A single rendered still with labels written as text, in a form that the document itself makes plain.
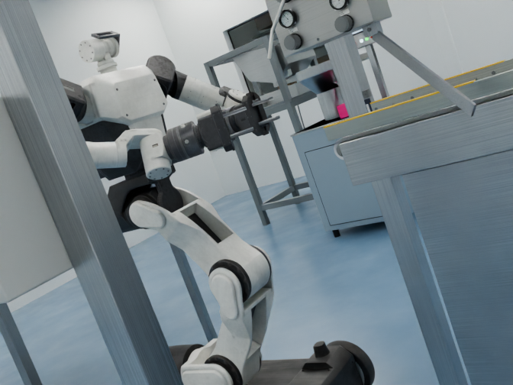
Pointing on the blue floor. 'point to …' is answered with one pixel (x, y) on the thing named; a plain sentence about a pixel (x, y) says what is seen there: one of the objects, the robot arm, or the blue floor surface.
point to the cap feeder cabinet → (335, 182)
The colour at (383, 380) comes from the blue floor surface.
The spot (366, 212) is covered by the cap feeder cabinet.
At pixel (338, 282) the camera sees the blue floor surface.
